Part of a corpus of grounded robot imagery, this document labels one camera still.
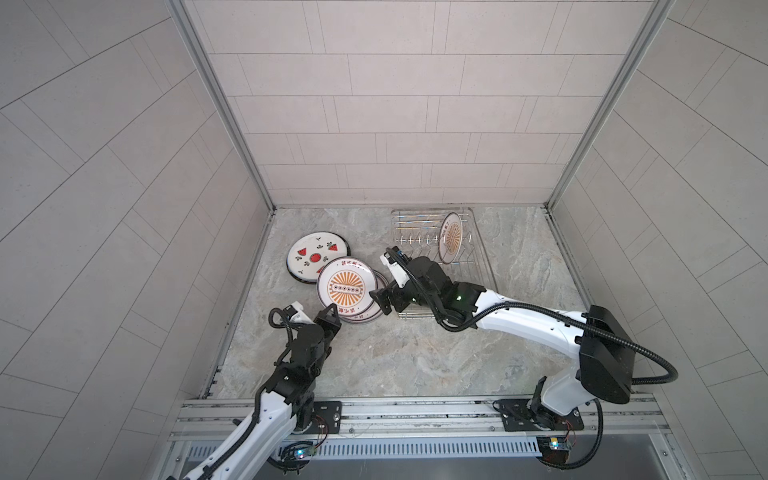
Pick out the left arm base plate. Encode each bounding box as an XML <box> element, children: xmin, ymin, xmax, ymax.
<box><xmin>293</xmin><ymin>401</ymin><xmax>343</xmax><ymax>435</ymax></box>

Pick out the brown patterned plate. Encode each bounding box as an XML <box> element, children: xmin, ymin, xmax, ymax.
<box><xmin>316</xmin><ymin>256</ymin><xmax>377</xmax><ymax>317</ymax></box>

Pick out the white plate fruit pattern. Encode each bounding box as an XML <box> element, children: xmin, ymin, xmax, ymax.
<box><xmin>286</xmin><ymin>231</ymin><xmax>351</xmax><ymax>284</ymax></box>

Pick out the sunburst pattern plate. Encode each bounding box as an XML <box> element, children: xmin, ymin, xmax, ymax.
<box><xmin>438</xmin><ymin>212</ymin><xmax>464</xmax><ymax>264</ymax></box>

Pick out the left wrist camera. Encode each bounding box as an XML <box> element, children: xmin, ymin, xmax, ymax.
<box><xmin>282</xmin><ymin>302</ymin><xmax>313</xmax><ymax>325</ymax></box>

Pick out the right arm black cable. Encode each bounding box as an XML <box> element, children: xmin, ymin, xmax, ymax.
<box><xmin>383</xmin><ymin>247</ymin><xmax>679</xmax><ymax>471</ymax></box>

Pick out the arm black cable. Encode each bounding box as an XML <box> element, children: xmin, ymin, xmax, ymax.
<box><xmin>383</xmin><ymin>247</ymin><xmax>679</xmax><ymax>471</ymax></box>
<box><xmin>197</xmin><ymin>307</ymin><xmax>301</xmax><ymax>480</ymax></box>

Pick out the white red patterned plate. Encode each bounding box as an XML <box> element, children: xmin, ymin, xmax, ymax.
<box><xmin>343</xmin><ymin>270</ymin><xmax>387</xmax><ymax>324</ymax></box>

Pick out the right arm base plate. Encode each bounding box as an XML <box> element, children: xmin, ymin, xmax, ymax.
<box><xmin>492</xmin><ymin>398</ymin><xmax>584</xmax><ymax>432</ymax></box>

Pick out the aluminium mounting rail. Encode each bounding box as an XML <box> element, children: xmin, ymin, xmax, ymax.
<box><xmin>167</xmin><ymin>392</ymin><xmax>671</xmax><ymax>444</ymax></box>

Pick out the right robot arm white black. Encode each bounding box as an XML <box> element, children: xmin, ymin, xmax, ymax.
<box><xmin>370</xmin><ymin>248</ymin><xmax>679</xmax><ymax>423</ymax></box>

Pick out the metal wire dish rack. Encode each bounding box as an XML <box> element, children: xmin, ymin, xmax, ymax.
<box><xmin>390</xmin><ymin>206</ymin><xmax>498</xmax><ymax>291</ymax></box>

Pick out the right circuit board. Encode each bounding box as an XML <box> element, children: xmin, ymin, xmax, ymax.
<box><xmin>536</xmin><ymin>436</ymin><xmax>573</xmax><ymax>465</ymax></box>

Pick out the left circuit board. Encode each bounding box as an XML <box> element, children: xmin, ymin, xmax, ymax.
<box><xmin>280</xmin><ymin>441</ymin><xmax>316</xmax><ymax>469</ymax></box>

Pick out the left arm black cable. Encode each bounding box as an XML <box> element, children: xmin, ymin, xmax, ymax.
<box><xmin>197</xmin><ymin>307</ymin><xmax>301</xmax><ymax>480</ymax></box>

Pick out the left aluminium corner profile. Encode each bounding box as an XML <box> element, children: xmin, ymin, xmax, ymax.
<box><xmin>166</xmin><ymin>0</ymin><xmax>276</xmax><ymax>213</ymax></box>

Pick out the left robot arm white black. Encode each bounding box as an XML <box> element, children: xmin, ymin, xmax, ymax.
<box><xmin>186</xmin><ymin>302</ymin><xmax>341</xmax><ymax>479</ymax></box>

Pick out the right aluminium corner profile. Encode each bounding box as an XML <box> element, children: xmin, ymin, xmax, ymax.
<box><xmin>544</xmin><ymin>0</ymin><xmax>675</xmax><ymax>212</ymax></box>

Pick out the circuit board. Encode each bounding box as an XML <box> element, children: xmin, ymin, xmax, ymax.
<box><xmin>536</xmin><ymin>436</ymin><xmax>573</xmax><ymax>465</ymax></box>
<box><xmin>280</xmin><ymin>441</ymin><xmax>316</xmax><ymax>469</ymax></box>

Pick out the aluminium corner profile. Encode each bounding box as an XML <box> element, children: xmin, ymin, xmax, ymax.
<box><xmin>544</xmin><ymin>0</ymin><xmax>675</xmax><ymax>212</ymax></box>
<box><xmin>166</xmin><ymin>0</ymin><xmax>276</xmax><ymax>213</ymax></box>

